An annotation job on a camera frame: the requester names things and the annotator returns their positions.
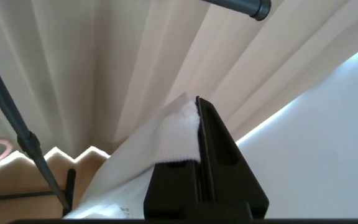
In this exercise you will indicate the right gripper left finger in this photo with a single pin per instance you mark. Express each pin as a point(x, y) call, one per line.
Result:
point(172, 189)

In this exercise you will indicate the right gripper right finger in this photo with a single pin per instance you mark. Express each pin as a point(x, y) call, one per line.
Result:
point(235, 183)

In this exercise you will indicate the white garment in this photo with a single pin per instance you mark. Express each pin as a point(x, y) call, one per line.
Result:
point(172, 137)

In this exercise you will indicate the beige curtain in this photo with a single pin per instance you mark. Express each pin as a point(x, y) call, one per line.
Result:
point(104, 62)

